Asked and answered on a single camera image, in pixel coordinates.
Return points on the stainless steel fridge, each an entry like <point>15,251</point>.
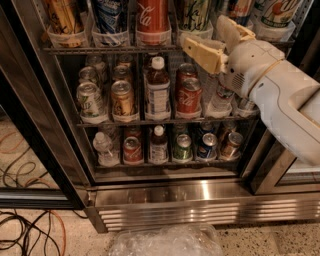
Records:
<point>266,182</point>

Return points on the white green can middle shelf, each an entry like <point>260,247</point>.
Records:
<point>89,97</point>

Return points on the red cola can top shelf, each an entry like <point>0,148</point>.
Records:
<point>152,16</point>

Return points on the clear water bottle shelf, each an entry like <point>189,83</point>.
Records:
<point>108,154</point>
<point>222,97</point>

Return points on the fridge glass door left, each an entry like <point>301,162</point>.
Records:
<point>31,95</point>

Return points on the gold can top shelf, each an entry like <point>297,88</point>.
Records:
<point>64,16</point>

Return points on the gold can bottom shelf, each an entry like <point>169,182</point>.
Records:
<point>230,148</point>

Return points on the clear plastic bag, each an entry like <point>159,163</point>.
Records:
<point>175,240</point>

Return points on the brown tea bottle bottom shelf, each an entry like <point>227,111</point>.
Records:
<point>158,149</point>

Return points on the blue can bottom shelf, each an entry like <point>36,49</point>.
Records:
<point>207,146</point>

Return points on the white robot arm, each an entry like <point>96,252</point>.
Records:
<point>288,99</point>

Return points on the gold can middle shelf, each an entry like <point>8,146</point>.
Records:
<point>122,96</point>

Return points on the brown tea bottle shelf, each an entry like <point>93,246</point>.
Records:
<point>158,87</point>
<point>158,149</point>

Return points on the green can bottom shelf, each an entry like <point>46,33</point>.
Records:
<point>182,147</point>

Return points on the gold can shelf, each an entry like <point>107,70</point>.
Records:
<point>122,96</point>
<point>64,16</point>
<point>230,148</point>

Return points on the red cola can bottom shelf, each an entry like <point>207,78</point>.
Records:
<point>132,150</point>

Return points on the clear water bottle bottom shelf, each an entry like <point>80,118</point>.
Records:
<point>108,154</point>

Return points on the silver can middle shelf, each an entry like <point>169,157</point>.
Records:
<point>246,104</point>

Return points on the clear water bottle middle shelf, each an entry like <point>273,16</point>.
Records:
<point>222,97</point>

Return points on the red cola can middle shelf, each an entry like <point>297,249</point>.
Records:
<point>189,96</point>

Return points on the brown tea bottle middle shelf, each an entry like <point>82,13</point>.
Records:
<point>158,87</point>

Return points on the middle wire shelf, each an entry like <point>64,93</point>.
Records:
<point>168,121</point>

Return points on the top wire shelf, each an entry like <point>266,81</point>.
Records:
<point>111,50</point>

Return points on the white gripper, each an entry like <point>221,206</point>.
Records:
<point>250,66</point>

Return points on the red cola can shelf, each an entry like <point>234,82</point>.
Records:
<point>132,150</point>
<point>189,96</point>
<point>152,16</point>

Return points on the wire shelf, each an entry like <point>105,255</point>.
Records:
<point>111,50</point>
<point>168,121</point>

